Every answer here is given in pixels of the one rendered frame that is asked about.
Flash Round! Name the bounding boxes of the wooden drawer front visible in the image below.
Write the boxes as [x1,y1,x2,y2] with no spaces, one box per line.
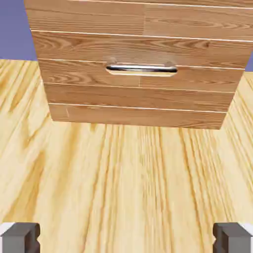
[27,0,253,129]

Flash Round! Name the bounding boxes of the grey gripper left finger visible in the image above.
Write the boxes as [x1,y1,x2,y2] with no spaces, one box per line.
[0,222,41,253]

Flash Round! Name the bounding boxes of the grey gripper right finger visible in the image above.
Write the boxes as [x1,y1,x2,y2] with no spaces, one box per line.
[212,222,253,253]

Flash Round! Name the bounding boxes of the curved silver metal handle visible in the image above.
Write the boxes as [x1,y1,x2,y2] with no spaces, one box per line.
[106,63,178,73]

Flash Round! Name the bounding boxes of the light wooden cabinet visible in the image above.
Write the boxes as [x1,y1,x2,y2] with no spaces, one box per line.
[23,0,253,130]

